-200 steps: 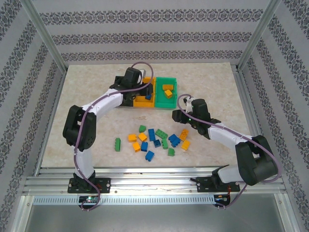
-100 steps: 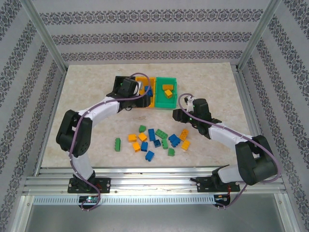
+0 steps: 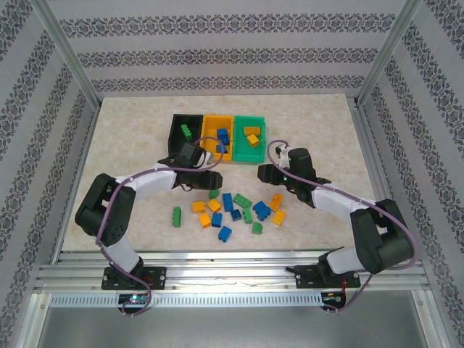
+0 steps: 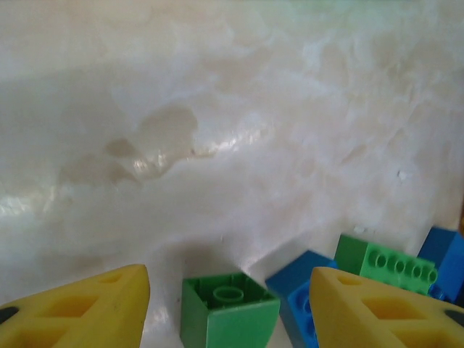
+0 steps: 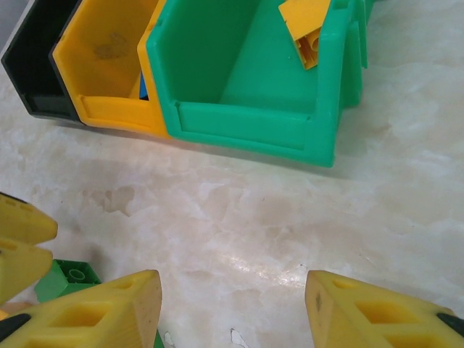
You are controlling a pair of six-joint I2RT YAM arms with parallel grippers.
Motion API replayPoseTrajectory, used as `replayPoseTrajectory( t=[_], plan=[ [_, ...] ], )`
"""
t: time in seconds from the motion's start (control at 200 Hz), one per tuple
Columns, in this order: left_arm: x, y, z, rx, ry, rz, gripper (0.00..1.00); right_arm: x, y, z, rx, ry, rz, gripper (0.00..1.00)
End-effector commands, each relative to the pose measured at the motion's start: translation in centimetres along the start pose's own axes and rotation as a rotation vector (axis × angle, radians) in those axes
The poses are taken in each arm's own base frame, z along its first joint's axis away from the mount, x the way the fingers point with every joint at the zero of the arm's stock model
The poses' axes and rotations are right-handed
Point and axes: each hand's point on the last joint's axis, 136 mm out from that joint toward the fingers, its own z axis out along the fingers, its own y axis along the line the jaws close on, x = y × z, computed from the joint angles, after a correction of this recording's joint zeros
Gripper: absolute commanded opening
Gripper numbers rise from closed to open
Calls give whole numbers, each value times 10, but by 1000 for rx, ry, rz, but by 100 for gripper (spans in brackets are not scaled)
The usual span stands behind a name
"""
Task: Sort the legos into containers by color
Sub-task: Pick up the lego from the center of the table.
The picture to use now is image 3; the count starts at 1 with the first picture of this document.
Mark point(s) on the small green lego brick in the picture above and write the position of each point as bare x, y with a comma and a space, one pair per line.
214, 195

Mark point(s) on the green plastic bin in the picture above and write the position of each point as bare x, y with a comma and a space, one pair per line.
250, 156

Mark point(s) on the long blue lego brick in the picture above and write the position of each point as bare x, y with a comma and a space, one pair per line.
227, 202

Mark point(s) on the black plastic bin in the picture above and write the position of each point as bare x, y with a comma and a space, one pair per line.
174, 137

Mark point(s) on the long green lego brick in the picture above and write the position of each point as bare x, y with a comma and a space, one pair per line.
241, 199
186, 131
177, 217

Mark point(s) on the large blue lego brick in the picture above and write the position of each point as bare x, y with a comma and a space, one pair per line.
261, 210

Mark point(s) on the small blue lego brick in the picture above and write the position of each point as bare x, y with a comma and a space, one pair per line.
236, 215

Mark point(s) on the yellow plastic bin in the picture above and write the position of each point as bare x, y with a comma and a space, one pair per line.
209, 125

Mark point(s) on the long yellow lego brick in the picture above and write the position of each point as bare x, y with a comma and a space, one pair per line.
276, 202
251, 130

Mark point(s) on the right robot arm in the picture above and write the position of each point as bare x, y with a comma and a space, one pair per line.
384, 239

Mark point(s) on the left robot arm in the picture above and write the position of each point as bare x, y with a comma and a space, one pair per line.
108, 217

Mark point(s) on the small controller board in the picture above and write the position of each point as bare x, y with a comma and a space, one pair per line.
134, 299
331, 298

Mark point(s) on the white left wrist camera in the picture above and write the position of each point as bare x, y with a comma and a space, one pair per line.
205, 159

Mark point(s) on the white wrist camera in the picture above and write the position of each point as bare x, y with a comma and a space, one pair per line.
205, 159
280, 149

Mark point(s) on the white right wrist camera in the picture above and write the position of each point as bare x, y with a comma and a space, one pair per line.
280, 149

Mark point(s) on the aluminium side rail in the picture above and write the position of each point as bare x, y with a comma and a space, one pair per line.
375, 163
78, 163

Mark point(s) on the aluminium mounting rail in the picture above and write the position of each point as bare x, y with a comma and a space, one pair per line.
232, 275

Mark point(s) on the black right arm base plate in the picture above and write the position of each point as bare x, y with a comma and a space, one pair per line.
306, 277

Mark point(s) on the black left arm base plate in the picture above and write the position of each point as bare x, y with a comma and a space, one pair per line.
157, 277

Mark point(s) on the aluminium frame post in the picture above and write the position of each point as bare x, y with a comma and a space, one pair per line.
65, 50
391, 47

